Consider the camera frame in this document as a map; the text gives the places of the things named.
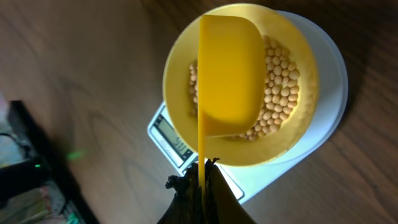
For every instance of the soybeans in bowl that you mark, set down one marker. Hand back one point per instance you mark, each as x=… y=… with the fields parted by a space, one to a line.
x=281 y=91

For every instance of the yellow bowl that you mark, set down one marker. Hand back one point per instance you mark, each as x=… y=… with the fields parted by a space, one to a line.
x=269 y=22

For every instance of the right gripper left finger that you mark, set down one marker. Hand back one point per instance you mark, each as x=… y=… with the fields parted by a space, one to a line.
x=185 y=207

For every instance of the yellow measuring scoop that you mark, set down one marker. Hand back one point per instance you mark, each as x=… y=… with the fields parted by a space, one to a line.
x=231 y=73

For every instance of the white digital kitchen scale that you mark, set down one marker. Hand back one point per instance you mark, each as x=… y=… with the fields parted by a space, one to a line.
x=246 y=182

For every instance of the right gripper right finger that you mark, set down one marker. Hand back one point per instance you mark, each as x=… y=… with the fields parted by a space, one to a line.
x=222 y=207

